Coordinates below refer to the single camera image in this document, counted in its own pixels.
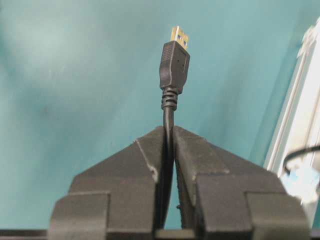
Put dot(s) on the blue tape piece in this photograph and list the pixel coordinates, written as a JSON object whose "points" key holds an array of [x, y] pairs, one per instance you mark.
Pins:
{"points": [[302, 182]]}

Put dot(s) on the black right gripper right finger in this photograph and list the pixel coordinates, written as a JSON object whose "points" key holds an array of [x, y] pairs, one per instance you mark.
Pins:
{"points": [[225, 197]]}

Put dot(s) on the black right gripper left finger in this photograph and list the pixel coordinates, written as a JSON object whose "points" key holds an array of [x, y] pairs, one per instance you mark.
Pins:
{"points": [[116, 199]]}

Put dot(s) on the rectangular aluminium extrusion frame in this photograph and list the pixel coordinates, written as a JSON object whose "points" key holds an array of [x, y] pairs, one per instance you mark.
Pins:
{"points": [[298, 125]]}

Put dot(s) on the black zip tie loop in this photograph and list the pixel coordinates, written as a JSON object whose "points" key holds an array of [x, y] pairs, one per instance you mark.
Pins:
{"points": [[297, 153]]}

